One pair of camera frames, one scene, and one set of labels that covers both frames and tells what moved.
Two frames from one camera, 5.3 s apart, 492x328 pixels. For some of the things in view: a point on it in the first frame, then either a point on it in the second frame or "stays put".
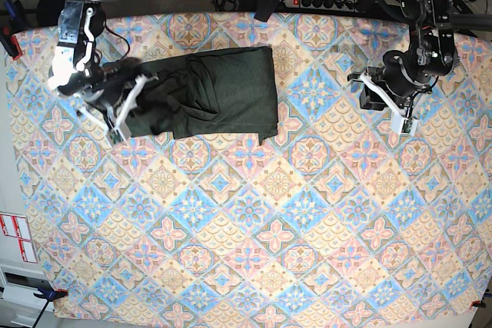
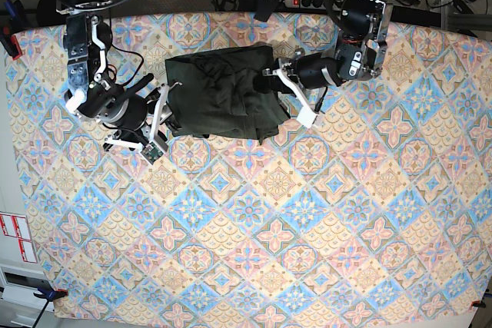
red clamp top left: (12, 24) stays put
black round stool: (50, 6) stays put
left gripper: (111, 83) to (127, 114)
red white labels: (17, 227) stays put
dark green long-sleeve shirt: (221, 94) stays put
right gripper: (402, 76) to (311, 71)
